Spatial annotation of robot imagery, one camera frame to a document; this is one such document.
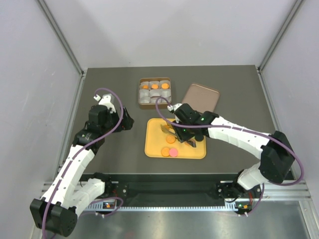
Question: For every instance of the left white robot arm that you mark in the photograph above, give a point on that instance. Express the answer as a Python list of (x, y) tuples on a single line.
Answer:
[(59, 208)]

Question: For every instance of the tan round cookie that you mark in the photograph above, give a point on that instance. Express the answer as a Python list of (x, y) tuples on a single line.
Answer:
[(165, 86), (170, 139)]

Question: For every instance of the orange cookie bottom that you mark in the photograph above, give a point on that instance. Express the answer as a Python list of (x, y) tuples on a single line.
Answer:
[(165, 152)]

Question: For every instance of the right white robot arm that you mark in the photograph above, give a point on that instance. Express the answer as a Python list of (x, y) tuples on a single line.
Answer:
[(273, 150)]

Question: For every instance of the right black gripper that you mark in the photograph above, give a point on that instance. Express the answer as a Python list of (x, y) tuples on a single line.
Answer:
[(181, 136)]

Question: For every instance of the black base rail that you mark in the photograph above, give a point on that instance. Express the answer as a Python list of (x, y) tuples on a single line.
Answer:
[(139, 192)]

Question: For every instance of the brown cookie tin box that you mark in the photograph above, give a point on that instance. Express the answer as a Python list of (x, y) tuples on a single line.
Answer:
[(147, 98)]

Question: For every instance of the pink cookie bottom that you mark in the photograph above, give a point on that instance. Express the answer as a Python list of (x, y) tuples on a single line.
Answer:
[(173, 152)]

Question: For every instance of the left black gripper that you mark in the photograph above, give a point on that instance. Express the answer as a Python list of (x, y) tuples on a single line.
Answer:
[(126, 122)]

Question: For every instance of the brown tin lid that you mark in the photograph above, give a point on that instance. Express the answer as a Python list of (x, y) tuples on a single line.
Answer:
[(201, 98)]

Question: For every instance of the yellow tray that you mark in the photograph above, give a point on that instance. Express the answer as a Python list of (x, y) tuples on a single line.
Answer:
[(156, 140)]

